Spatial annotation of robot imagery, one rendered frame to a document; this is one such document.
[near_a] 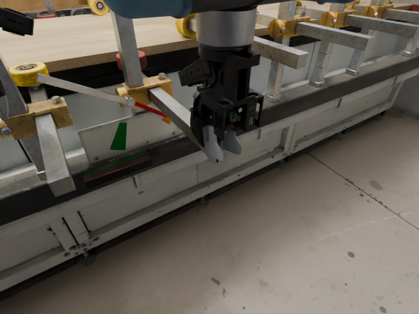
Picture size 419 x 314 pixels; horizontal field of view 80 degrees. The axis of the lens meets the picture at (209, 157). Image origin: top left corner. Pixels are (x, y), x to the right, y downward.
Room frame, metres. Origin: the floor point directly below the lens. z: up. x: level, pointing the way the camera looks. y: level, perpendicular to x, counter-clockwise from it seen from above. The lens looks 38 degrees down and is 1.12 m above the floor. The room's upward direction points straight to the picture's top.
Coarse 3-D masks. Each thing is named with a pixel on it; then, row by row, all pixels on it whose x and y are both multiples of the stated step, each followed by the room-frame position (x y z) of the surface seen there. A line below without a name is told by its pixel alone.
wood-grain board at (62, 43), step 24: (360, 0) 1.93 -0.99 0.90; (48, 24) 1.16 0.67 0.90; (72, 24) 1.16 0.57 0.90; (96, 24) 1.16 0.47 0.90; (144, 24) 1.16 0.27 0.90; (168, 24) 1.16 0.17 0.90; (0, 48) 0.81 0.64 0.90; (24, 48) 0.81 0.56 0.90; (48, 48) 0.81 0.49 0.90; (72, 48) 0.81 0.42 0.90; (96, 48) 0.81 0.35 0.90; (144, 48) 0.83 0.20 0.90; (168, 48) 0.87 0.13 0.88; (48, 72) 0.68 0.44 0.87
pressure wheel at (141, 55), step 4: (140, 52) 0.74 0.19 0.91; (144, 52) 0.74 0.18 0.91; (116, 56) 0.71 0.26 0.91; (140, 56) 0.71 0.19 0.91; (144, 56) 0.72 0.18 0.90; (140, 60) 0.70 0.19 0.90; (144, 60) 0.72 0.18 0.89; (120, 64) 0.69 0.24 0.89; (140, 64) 0.70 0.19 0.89; (144, 64) 0.71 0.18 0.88; (120, 68) 0.70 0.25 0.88
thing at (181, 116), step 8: (152, 88) 0.60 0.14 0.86; (160, 88) 0.60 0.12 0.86; (152, 96) 0.58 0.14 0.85; (160, 96) 0.55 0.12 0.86; (168, 96) 0.55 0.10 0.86; (160, 104) 0.54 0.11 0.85; (168, 104) 0.51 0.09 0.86; (176, 104) 0.51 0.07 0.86; (168, 112) 0.50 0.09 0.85; (176, 112) 0.48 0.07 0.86; (184, 112) 0.48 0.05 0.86; (176, 120) 0.47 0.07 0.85; (184, 120) 0.44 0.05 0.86; (184, 128) 0.44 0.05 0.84; (192, 136) 0.41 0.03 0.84
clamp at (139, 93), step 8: (144, 80) 0.63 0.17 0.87; (152, 80) 0.63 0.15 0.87; (160, 80) 0.63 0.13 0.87; (168, 80) 0.63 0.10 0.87; (120, 88) 0.58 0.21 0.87; (128, 88) 0.57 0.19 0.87; (136, 88) 0.58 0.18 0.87; (144, 88) 0.59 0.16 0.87; (168, 88) 0.62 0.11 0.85; (120, 96) 0.56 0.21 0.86; (136, 96) 0.58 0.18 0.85; (144, 96) 0.59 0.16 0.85; (120, 104) 0.57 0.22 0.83; (144, 104) 0.59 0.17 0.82
